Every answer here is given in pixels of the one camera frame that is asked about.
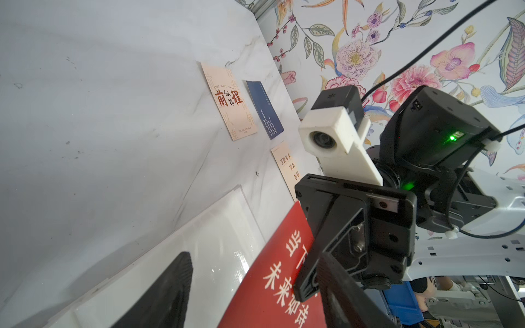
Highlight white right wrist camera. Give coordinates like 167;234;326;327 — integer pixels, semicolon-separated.
299;86;384;186

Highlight dark blue card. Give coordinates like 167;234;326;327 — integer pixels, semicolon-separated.
246;81;284;139

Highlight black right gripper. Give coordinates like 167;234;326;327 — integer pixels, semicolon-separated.
293;86;501;302

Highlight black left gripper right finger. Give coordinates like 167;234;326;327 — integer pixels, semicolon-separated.
317;253;398;328

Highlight beige card red characters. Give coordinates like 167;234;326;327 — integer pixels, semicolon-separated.
200;63;258;141

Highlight white photo album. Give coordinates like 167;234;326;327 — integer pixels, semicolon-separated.
46;186;265;327

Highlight pale beige card lower right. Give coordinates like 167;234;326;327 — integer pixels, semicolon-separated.
271;142;302;202

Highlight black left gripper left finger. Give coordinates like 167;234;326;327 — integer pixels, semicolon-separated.
113;251;193;327

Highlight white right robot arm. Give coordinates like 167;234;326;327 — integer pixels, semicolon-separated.
293;86;524;301

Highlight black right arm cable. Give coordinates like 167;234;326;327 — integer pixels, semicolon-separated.
360;0;525;241

